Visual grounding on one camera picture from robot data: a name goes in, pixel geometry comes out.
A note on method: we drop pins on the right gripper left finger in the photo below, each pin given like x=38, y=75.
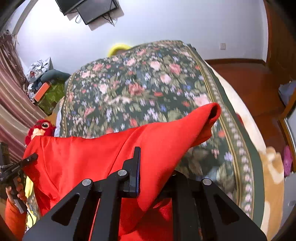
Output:
x=91, y=210

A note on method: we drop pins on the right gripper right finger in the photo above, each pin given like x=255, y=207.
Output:
x=202, y=211

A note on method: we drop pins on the red zip jacket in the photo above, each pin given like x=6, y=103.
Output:
x=64, y=162

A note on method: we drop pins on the left orange sleeve forearm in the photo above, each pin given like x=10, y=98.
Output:
x=15, y=220

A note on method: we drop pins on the person's left hand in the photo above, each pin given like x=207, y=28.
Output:
x=20, y=192

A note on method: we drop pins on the yellow garment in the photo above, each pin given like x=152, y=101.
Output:
x=33, y=213

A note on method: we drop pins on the red plush bird toy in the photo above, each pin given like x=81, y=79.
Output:
x=41, y=128

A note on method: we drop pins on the striped red curtain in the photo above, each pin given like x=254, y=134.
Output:
x=18, y=113

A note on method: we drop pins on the orange box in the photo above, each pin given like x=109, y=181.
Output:
x=42, y=90

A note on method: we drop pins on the beige orange blanket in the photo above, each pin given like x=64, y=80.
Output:
x=252, y=90

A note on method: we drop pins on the green patterned box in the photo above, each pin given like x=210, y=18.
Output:
x=51, y=97

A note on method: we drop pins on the pile of clutter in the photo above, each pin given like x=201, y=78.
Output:
x=36, y=71

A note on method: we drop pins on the grey pillow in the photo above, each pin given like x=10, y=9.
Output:
x=54, y=75

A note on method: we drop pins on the floral bedspread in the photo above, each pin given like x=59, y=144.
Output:
x=161, y=82

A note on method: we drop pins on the brown wooden door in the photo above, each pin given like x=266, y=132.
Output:
x=281, y=39

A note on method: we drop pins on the white wall socket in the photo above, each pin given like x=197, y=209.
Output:
x=222, y=46

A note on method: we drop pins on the black wall television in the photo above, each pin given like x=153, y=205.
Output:
x=66, y=6

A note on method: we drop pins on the small dark wall monitor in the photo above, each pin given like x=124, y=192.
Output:
x=90, y=10

